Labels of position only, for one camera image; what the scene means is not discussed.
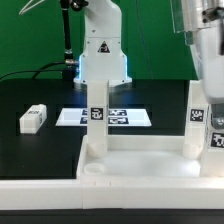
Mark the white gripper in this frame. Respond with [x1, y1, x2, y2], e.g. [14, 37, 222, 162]
[190, 27, 224, 130]

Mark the white desk top tray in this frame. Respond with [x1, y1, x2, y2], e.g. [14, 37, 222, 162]
[75, 134, 224, 183]

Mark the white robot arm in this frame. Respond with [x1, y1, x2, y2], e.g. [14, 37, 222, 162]
[74, 0, 224, 130]

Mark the fiducial marker sheet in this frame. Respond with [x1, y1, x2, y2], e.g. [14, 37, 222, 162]
[56, 108, 151, 127]

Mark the white front guide rail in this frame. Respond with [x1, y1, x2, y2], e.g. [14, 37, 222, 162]
[0, 177, 224, 210]

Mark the black hose cable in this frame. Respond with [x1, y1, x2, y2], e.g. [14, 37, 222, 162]
[59, 0, 90, 67]

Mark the black cable on table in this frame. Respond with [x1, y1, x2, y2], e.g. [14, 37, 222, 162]
[0, 61, 75, 84]

